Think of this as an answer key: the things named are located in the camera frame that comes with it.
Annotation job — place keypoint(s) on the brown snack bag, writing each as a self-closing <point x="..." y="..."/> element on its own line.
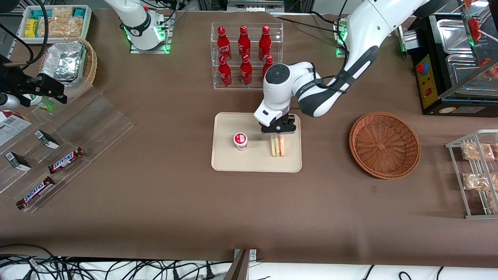
<point x="477" y="151"/>
<point x="478" y="182"/>
<point x="493" y="202"/>

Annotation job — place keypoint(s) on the clear acrylic stepped stand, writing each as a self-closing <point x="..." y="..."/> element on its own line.
<point x="97" y="124"/>

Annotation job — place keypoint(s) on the red white printed carton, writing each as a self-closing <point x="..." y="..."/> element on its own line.
<point x="11" y="128"/>

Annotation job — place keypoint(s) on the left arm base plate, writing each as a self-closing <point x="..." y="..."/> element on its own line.
<point x="339" y="53"/>

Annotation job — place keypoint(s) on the snickers chocolate bar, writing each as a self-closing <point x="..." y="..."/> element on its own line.
<point x="66" y="160"/>
<point x="35" y="193"/>

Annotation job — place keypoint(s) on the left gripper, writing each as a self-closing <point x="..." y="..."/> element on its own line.
<point x="285" y="119"/>

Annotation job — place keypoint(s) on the silver foil container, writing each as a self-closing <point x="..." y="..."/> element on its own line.
<point x="62" y="62"/>

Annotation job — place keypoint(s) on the clear cracker bag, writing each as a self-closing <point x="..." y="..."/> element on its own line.
<point x="50" y="28"/>
<point x="62" y="13"/>
<point x="72" y="26"/>

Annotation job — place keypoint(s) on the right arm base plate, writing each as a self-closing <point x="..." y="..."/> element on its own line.
<point x="167" y="39"/>

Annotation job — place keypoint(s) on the aluminium frame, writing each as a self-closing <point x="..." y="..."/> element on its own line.
<point x="253" y="4"/>

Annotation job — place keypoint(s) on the brown table cover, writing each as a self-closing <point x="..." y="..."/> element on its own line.
<point x="155" y="214"/>

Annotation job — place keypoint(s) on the small metal bracket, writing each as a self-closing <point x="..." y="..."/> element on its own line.
<point x="253" y="253"/>

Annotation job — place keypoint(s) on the white plastic bin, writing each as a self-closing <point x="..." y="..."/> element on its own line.
<point x="88" y="23"/>

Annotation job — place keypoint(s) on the green white capped bottle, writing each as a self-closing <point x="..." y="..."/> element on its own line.
<point x="42" y="104"/>

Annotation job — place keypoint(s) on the brown round wicker basket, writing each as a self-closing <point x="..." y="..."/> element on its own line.
<point x="385" y="146"/>

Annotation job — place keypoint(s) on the silver metal box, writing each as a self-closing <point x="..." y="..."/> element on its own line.
<point x="411" y="39"/>

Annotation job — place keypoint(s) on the red skewered food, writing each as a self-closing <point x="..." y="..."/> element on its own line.
<point x="474" y="29"/>

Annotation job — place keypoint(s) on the dark camera post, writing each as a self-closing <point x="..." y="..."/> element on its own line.
<point x="239" y="268"/>

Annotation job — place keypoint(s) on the small black white box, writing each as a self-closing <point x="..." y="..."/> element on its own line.
<point x="46" y="139"/>
<point x="17" y="161"/>

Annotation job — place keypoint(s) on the grey cylindrical object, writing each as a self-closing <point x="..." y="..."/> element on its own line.
<point x="7" y="102"/>

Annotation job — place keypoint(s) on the steel warmer tray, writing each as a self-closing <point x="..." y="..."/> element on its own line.
<point x="453" y="35"/>
<point x="461" y="72"/>

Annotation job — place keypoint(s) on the triangle sandwich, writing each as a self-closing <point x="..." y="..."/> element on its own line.
<point x="277" y="147"/>

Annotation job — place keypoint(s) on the beige plastic tray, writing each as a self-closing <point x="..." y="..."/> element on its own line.
<point x="233" y="163"/>

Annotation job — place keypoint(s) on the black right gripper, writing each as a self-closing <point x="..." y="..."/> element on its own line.
<point x="16" y="82"/>

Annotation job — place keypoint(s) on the red cola bottle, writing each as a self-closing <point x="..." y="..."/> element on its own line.
<point x="244" y="42"/>
<point x="269" y="60"/>
<point x="265" y="42"/>
<point x="246" y="73"/>
<point x="224" y="74"/>
<point x="222" y="42"/>

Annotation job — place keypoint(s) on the tan wicker basket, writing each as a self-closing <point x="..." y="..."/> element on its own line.
<point x="90" y="66"/>

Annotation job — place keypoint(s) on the black food warmer appliance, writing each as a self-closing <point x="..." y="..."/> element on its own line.
<point x="443" y="105"/>

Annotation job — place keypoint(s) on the clear acrylic bottle rack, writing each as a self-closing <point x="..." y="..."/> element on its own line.
<point x="255" y="50"/>

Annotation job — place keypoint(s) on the red white yogurt cup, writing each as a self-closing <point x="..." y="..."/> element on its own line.
<point x="240" y="140"/>

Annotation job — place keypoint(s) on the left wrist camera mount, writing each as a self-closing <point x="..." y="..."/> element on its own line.
<point x="290" y="124"/>

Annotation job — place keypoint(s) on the yellow snack pack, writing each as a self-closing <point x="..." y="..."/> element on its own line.
<point x="31" y="28"/>

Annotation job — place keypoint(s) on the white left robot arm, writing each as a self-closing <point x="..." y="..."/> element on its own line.
<point x="365" y="23"/>

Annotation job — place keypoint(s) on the teal snack pack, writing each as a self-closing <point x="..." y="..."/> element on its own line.
<point x="79" y="12"/>
<point x="41" y="14"/>

